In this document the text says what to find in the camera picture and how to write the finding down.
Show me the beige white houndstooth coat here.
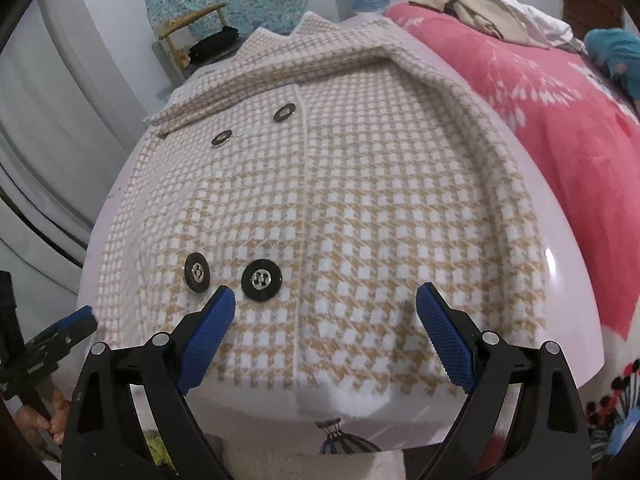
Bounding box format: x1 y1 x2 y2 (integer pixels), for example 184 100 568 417
92 12 551 421

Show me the beige and white clothes pile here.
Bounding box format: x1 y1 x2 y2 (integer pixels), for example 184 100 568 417
410 0 586 54

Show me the person's left hand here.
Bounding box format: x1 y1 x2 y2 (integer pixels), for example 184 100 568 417
14 386 70 448

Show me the lilac printed bed sheet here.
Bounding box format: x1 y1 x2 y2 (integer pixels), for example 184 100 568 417
74 14 609 458

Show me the white curtain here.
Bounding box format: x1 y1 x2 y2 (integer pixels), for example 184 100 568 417
1 0 145 311

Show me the pink floral fleece blanket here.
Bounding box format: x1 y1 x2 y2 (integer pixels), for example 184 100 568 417
386 2 639 479

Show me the wooden armchair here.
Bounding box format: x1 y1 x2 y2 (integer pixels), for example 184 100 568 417
154 2 241 81

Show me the black garment on chair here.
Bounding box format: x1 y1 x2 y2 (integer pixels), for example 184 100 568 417
189 26 239 64

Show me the teal fleece garment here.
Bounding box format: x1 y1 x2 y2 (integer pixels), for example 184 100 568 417
584 28 639 110

